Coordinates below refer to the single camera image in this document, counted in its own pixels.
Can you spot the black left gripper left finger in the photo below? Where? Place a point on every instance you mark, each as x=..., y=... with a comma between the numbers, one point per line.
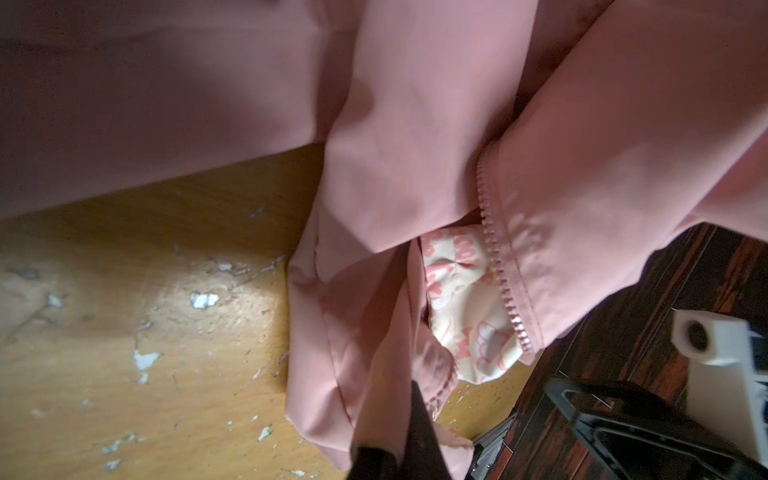
x=374, y=464

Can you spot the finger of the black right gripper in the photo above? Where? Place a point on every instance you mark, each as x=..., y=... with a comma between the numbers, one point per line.
x=636, y=434

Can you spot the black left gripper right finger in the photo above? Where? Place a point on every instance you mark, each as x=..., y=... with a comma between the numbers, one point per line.
x=422, y=459

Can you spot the pink zip-up jacket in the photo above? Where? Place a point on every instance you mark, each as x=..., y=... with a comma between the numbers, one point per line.
x=493, y=170

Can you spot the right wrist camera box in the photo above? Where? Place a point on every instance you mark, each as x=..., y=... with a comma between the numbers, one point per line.
x=727, y=377

